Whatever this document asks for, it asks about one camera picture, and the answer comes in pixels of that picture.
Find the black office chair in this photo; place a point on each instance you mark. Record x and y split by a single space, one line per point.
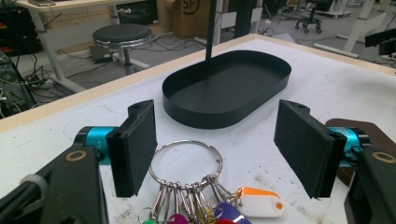
308 21

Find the brown cardboard box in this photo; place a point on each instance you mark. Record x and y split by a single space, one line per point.
190 17

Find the grey box on floor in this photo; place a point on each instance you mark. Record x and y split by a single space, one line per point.
100 55

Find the black equipment rack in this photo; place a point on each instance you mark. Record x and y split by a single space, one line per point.
15 31

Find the round black stool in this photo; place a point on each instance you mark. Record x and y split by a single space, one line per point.
122 34

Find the white desk frame with black column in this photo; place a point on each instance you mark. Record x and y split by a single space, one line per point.
246 17

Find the white desk with wooden top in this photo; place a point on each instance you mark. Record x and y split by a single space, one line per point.
51 46

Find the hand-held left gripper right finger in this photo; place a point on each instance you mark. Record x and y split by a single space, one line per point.
306 146

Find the white table frame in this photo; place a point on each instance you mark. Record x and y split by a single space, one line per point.
358 31

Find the black oval tray stand with pole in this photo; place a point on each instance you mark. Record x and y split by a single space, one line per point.
224 93

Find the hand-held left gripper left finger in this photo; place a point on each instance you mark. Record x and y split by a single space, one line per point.
134 149

